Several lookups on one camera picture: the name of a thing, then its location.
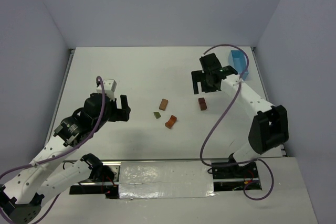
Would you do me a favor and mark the reddish brown wood cube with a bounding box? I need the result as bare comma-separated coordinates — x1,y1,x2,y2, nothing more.
198,98,206,104

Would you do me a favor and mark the light wood rectangular block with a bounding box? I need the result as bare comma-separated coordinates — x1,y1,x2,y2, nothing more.
159,99,169,111

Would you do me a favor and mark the orange wood arch block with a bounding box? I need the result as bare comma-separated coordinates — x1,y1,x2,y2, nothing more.
165,115,177,129

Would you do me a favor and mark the tan wood rectangular block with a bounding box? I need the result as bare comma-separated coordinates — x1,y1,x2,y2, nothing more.
199,103,207,111

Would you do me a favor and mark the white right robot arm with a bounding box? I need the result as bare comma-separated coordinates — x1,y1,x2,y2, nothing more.
191,54,289,172

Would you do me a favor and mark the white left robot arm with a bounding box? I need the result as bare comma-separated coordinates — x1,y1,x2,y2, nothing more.
1,93,131,223

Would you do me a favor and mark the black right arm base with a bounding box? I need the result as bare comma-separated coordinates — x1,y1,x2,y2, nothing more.
207,162,261,192

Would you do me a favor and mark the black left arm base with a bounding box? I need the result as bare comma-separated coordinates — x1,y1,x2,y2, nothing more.
69,162,121,199

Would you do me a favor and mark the green wood triangle block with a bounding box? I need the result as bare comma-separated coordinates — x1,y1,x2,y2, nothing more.
153,112,161,119

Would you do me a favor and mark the blue plastic box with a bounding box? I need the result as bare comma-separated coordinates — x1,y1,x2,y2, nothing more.
228,50,249,80

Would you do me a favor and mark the silver reflective tape sheet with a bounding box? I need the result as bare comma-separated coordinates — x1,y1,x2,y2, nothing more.
119,161,215,199

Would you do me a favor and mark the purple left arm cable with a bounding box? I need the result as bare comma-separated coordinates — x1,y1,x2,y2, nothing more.
0,75,107,224

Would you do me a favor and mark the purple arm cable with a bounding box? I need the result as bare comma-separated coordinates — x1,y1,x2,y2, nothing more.
199,44,275,201
0,75,107,224

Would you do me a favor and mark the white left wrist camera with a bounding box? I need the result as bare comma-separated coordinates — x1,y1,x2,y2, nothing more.
96,79,117,101

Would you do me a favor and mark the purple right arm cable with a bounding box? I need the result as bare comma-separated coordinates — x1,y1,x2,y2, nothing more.
199,44,275,201

